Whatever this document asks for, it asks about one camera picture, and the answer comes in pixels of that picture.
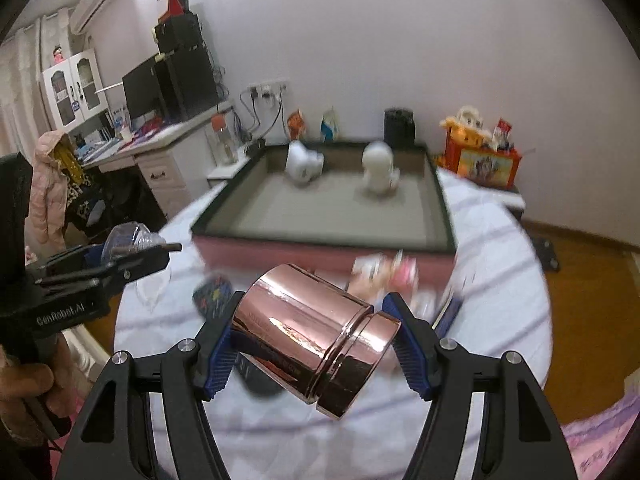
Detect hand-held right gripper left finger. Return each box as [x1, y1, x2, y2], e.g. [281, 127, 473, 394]
[52, 287, 251, 480]

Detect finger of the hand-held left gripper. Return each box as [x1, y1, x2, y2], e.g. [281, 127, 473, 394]
[42, 242, 183, 273]
[35, 251, 172, 308]

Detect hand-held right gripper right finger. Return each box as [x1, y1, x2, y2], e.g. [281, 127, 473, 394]
[381, 291, 563, 480]

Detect clear plastic container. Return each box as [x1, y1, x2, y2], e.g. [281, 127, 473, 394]
[102, 221, 166, 261]

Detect rose gold metal jar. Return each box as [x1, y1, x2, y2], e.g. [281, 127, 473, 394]
[230, 263, 402, 419]

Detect pink shallow box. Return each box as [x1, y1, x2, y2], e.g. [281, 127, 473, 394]
[191, 141, 458, 287]

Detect person's left hand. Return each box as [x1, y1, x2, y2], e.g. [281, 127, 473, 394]
[0, 345, 56, 428]

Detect pink padded jacket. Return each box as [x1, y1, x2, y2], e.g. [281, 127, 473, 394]
[26, 130, 76, 261]

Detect yellow black garment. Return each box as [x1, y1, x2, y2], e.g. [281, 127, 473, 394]
[55, 145, 107, 227]

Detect white desk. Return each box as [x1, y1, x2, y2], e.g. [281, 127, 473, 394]
[82, 102, 236, 213]

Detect small white side table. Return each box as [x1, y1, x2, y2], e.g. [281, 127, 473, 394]
[207, 152, 252, 184]

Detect orange-lid bottle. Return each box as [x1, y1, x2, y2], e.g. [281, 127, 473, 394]
[210, 114, 239, 165]

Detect white glass-door cabinet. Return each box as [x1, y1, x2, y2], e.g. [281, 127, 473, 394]
[40, 49, 108, 131]

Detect black floor scale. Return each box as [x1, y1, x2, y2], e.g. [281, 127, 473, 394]
[532, 240, 562, 272]

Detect black computer monitor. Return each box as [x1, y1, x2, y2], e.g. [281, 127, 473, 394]
[121, 57, 168, 121]

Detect low white cabinet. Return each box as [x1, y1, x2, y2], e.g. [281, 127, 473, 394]
[500, 182, 527, 222]

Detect white curtain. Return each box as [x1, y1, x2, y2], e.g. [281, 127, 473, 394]
[0, 10, 72, 157]

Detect black computer tower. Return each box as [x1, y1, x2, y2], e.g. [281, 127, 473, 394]
[155, 47, 221, 123]

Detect white round-headed figurine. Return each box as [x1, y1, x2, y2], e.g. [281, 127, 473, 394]
[361, 141, 401, 196]

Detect purple printed blanket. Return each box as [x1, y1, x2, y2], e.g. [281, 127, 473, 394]
[560, 390, 640, 480]

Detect orange toy box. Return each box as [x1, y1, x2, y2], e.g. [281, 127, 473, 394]
[440, 127, 523, 191]

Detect orange snack bag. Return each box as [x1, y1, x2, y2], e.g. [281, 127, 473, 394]
[287, 109, 307, 141]

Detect black electric kettle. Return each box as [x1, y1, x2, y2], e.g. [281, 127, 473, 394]
[384, 107, 416, 147]

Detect black box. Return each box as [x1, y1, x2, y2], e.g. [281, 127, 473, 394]
[152, 12, 206, 56]

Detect blue white bag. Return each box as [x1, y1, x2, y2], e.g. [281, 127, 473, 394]
[320, 106, 342, 142]

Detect white yellow plush toy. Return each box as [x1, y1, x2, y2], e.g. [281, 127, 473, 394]
[440, 105, 488, 136]

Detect black cables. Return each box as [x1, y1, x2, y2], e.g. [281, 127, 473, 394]
[234, 87, 282, 144]

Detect white wall socket strip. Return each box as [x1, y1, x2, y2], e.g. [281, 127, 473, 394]
[248, 78, 291, 99]

